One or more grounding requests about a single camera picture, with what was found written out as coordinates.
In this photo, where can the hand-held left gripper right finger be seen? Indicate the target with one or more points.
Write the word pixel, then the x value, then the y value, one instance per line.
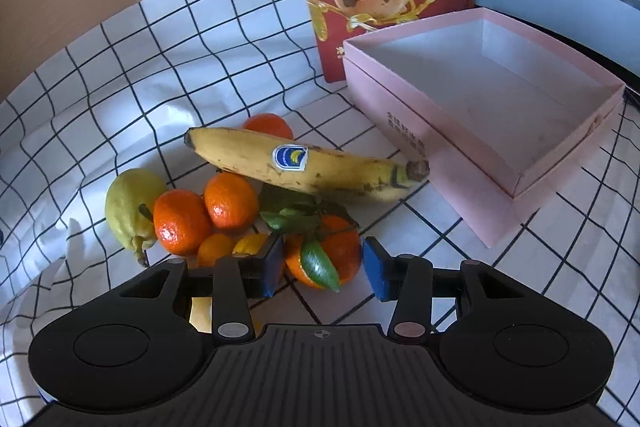
pixel 375 267

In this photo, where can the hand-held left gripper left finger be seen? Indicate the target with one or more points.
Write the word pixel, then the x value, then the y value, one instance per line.
pixel 272 264

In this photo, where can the leafy orange tangerine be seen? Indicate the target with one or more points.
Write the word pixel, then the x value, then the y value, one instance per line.
pixel 340 247

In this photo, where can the pink cardboard box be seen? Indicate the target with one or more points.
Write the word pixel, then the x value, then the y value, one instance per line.
pixel 500 97

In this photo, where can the small yellow citrus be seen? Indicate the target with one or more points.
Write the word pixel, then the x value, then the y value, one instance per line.
pixel 250 244

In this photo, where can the small orange tangerine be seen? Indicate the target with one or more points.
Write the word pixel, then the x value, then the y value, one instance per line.
pixel 215 249

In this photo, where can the yellow banana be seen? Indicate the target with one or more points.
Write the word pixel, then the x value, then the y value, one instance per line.
pixel 310 167

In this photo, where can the white black checked cloth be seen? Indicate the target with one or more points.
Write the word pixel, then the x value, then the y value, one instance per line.
pixel 100 107

